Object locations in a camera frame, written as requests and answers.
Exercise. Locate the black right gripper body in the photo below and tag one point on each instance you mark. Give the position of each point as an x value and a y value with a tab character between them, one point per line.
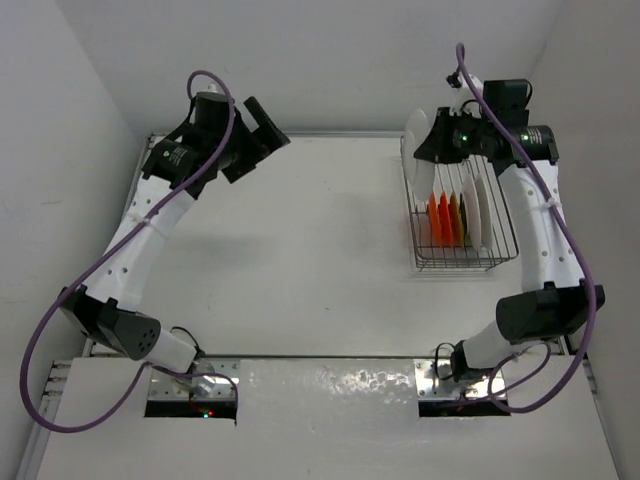
458	136

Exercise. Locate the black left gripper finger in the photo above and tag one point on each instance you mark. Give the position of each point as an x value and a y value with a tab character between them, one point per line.
257	112
271	137

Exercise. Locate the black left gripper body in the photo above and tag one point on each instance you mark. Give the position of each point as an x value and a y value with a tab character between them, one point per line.
244	147

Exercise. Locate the white plate green red rim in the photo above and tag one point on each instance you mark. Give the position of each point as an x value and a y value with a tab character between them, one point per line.
419	173

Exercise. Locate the white plate red lettering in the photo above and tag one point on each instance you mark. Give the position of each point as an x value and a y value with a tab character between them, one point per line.
473	217

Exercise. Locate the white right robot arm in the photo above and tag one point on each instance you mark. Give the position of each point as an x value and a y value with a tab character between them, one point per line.
491	119

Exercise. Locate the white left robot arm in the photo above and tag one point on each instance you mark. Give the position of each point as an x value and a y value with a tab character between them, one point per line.
213	140

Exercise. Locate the plain white plate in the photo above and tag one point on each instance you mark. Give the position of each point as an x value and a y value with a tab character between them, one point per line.
485	214

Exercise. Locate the yellow rimmed dark plate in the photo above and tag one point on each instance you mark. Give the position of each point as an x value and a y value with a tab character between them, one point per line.
458	218

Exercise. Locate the orange plastic plate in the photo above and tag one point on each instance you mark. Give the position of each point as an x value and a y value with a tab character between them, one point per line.
445	221
433	213

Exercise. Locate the white front cover panel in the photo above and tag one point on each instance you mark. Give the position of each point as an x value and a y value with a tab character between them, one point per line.
332	419

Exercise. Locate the grey wire dish rack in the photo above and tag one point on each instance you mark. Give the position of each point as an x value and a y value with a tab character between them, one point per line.
449	178

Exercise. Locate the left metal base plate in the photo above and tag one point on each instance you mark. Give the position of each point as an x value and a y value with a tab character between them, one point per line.
210	381

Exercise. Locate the metal base plate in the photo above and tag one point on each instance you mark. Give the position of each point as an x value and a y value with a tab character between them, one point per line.
432	386
210	381

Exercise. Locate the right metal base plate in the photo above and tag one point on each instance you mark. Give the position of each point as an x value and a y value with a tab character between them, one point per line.
432	386

